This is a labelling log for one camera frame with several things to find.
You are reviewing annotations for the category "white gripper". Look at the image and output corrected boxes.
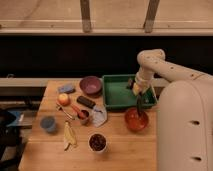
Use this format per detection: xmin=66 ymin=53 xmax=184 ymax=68
xmin=132 ymin=81 xmax=147 ymax=117

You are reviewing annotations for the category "red handled spoon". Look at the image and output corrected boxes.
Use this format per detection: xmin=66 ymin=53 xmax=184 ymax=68
xmin=71 ymin=104 xmax=87 ymax=119

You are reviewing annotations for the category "white cup of beans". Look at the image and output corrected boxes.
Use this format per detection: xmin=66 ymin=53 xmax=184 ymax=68
xmin=88 ymin=133 xmax=107 ymax=153

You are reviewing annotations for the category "green plastic tray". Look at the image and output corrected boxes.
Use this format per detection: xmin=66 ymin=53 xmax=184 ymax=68
xmin=101 ymin=74 xmax=158 ymax=111

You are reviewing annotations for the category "dark chair at left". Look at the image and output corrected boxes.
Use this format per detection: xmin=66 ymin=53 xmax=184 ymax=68
xmin=0 ymin=108 xmax=22 ymax=171

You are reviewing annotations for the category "small brown cup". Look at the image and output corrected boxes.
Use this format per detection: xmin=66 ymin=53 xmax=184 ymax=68
xmin=80 ymin=110 xmax=90 ymax=125

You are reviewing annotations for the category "crumpled white cloth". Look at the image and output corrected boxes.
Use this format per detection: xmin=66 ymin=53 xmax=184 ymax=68
xmin=91 ymin=105 xmax=108 ymax=127

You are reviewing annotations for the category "red yellow apple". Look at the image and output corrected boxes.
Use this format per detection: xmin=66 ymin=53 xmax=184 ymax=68
xmin=58 ymin=93 xmax=70 ymax=106

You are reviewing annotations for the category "purple bowl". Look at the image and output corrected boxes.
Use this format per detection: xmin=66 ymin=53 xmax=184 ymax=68
xmin=79 ymin=76 xmax=102 ymax=95

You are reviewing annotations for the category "metal fork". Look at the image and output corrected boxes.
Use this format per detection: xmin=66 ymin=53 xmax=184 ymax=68
xmin=56 ymin=105 xmax=75 ymax=120

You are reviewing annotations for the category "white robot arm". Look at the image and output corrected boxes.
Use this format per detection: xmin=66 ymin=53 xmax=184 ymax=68
xmin=133 ymin=49 xmax=213 ymax=171

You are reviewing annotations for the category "blue sponge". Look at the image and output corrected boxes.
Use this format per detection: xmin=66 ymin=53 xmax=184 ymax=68
xmin=58 ymin=84 xmax=75 ymax=93

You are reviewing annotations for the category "red bowl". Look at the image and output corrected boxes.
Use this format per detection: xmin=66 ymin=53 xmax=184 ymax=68
xmin=124 ymin=107 xmax=149 ymax=132

